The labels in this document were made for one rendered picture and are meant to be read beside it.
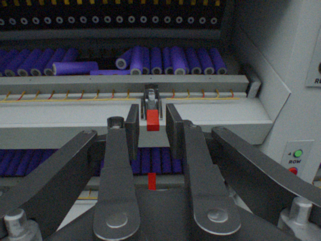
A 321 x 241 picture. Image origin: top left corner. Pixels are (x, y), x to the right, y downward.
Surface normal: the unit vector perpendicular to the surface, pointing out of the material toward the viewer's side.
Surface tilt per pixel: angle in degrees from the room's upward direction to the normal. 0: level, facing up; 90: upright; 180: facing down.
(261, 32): 90
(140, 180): 20
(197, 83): 110
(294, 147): 90
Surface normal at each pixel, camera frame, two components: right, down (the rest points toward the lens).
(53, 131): 0.05, 0.72
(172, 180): 0.03, -0.70
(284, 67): -1.00, 0.01
